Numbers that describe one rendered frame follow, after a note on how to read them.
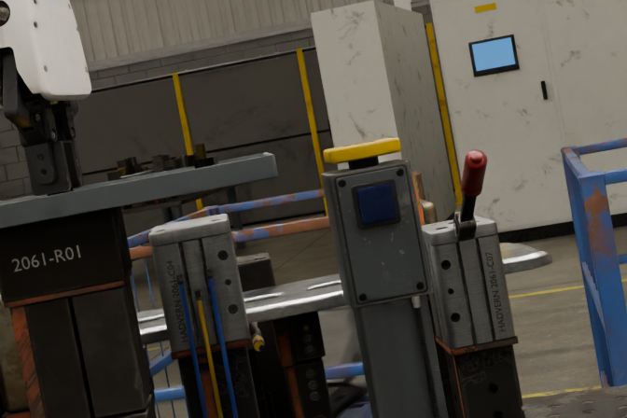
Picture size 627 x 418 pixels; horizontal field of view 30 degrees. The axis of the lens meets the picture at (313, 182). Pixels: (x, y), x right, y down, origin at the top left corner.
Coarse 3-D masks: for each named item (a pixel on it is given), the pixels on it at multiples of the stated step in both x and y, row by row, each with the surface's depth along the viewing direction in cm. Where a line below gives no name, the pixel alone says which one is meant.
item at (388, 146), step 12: (360, 144) 98; (372, 144) 96; (384, 144) 96; (396, 144) 96; (324, 156) 101; (336, 156) 96; (348, 156) 96; (360, 156) 96; (372, 156) 96; (360, 168) 98
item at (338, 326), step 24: (312, 192) 412; (192, 216) 399; (144, 240) 352; (240, 240) 298; (336, 312) 400; (336, 336) 367; (168, 360) 355; (336, 360) 336; (360, 360) 352; (168, 384) 356; (336, 384) 330; (360, 384) 328; (336, 408) 330; (360, 408) 412
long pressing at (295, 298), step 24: (504, 264) 125; (528, 264) 125; (264, 288) 139; (288, 288) 136; (312, 288) 134; (336, 288) 129; (144, 312) 138; (264, 312) 123; (288, 312) 123; (312, 312) 124; (144, 336) 122
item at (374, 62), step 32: (320, 32) 895; (352, 32) 889; (384, 32) 906; (416, 32) 1062; (320, 64) 897; (352, 64) 891; (384, 64) 885; (416, 64) 1031; (352, 96) 893; (384, 96) 887; (416, 96) 1003; (352, 128) 896; (384, 128) 890; (416, 128) 976; (384, 160) 892; (416, 160) 950; (448, 192) 1090
